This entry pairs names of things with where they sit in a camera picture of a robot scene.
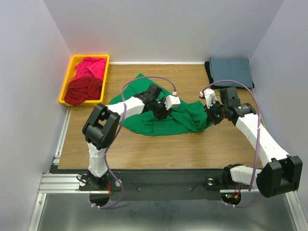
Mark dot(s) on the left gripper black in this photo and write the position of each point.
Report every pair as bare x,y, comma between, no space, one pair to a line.
162,112

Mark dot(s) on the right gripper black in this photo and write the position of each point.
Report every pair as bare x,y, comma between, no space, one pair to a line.
212,116

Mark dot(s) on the green t shirt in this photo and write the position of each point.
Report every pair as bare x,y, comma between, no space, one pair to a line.
185,118

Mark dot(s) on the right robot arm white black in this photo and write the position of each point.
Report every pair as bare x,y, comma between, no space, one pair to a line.
280,172

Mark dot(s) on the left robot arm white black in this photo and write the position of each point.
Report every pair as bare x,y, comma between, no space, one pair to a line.
101,128

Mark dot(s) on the folded blue grey t shirt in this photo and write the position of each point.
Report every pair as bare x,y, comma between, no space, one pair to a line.
235,69

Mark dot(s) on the pink t shirt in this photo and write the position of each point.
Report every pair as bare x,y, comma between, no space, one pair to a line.
91,67

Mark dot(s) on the dark red t shirt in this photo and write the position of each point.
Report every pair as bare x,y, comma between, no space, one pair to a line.
83,89

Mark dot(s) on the yellow plastic bin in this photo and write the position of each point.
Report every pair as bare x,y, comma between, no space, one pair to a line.
71,71

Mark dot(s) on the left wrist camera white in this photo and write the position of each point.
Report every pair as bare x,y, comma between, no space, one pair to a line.
171,101

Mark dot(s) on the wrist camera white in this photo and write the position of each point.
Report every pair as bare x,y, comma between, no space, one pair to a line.
171,101
209,96

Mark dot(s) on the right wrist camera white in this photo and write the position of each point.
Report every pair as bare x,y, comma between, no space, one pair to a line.
209,96

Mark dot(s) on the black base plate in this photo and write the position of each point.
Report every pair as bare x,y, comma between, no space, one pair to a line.
160,184

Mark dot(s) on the aluminium rail frame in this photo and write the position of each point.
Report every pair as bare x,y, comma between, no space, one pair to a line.
61,206

